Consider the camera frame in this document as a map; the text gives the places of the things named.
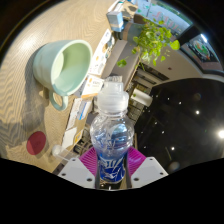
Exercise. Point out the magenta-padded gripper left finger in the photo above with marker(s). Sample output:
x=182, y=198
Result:
x=87, y=162

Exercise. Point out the group of ceiling spotlights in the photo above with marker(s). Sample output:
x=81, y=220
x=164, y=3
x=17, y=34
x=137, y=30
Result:
x=221, y=134

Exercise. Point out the yellow card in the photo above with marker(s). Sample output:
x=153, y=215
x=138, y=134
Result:
x=78, y=136

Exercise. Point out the small blue white box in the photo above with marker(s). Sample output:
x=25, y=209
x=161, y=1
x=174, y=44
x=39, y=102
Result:
x=84, y=110

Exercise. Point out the colourful window poster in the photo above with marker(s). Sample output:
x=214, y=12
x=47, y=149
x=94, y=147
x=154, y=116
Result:
x=203, y=48

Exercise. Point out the white book with orange print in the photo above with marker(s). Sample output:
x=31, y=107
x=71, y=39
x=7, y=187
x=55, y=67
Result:
x=100, y=56

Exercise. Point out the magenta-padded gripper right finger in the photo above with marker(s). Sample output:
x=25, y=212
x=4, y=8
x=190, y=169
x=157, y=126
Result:
x=136, y=162

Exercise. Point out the light green ceramic mug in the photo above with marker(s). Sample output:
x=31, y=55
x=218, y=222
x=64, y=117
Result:
x=50, y=66

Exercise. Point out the blue tissue pack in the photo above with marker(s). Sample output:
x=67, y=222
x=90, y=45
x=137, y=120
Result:
x=115, y=20

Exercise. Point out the clear bottle with blue label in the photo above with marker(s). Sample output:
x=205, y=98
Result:
x=111, y=140

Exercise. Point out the flat round red coaster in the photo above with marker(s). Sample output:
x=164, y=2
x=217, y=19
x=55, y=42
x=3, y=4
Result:
x=36, y=143

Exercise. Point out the green potted plant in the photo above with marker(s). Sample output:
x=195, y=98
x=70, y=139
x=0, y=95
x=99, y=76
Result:
x=153, y=40

